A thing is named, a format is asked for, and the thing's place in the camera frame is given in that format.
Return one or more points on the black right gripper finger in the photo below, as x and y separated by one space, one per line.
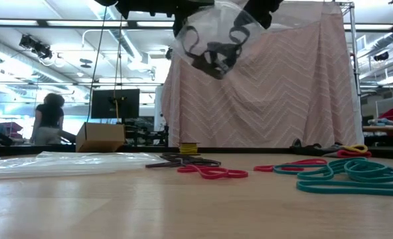
263 13

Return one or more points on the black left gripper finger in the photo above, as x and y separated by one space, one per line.
180 25

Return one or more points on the clear plastic zip bag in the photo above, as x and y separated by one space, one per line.
216 33

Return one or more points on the clear zip bag stack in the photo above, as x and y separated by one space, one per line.
67 164

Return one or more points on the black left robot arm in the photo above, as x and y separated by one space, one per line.
105 2

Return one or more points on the dark brown rubber band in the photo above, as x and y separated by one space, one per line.
203 162
156 165

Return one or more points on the teal rubber band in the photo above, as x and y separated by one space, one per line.
282 170
300 188
382 175

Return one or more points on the yellow and red bands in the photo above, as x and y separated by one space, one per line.
352 153

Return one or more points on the pink chevron cloth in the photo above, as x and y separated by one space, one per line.
266 109

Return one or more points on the black computer monitor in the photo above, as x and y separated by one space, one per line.
103 104

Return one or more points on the black desk equipment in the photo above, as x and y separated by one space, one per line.
143 136

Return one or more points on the brown cardboard box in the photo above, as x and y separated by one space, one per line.
100 136

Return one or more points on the person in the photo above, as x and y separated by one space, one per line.
48 116

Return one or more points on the wooden side table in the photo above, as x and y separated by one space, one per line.
385 129

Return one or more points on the black aluminium frame rail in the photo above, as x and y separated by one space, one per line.
249 150
17 150
389 152

